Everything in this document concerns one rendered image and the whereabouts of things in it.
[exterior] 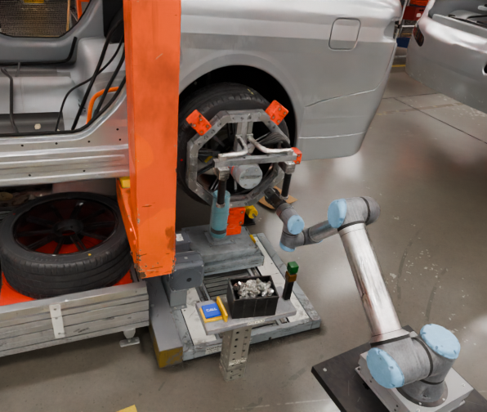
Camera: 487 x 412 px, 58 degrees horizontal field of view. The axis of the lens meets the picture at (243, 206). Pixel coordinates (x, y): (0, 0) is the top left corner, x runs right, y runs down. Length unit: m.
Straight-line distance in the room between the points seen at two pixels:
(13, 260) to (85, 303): 0.38
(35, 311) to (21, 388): 0.39
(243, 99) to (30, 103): 1.33
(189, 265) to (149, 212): 0.55
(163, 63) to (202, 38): 0.60
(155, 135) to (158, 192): 0.25
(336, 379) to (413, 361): 0.42
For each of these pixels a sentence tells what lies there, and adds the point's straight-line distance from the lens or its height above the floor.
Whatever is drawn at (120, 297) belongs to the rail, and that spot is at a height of 0.35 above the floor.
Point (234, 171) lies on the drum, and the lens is 2.18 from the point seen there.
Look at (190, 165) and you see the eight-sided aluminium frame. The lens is 2.20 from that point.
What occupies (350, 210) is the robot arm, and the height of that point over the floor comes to 0.97.
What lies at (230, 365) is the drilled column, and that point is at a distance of 2.24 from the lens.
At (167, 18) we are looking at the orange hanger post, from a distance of 1.55.
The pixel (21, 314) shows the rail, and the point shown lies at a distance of 2.21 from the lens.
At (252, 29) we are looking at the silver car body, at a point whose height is 1.48.
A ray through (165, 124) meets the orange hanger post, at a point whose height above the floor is 1.25.
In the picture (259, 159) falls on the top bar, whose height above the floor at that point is 0.97.
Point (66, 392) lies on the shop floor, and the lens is 2.35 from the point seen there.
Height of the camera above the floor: 1.90
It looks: 33 degrees down
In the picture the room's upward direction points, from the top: 7 degrees clockwise
